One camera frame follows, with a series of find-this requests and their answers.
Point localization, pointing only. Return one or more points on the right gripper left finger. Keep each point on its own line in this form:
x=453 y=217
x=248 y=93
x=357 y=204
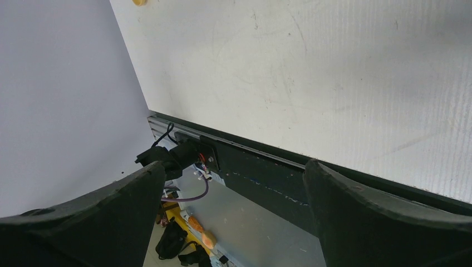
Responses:
x=110 y=226

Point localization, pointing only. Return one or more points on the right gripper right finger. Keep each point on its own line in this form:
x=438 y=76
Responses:
x=361 y=220

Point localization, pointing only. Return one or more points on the yellow serving tray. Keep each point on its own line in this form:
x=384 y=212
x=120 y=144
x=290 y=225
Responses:
x=139 y=2

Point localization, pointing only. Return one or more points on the black mounting base plate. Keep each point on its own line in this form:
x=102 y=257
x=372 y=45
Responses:
x=268 y=176

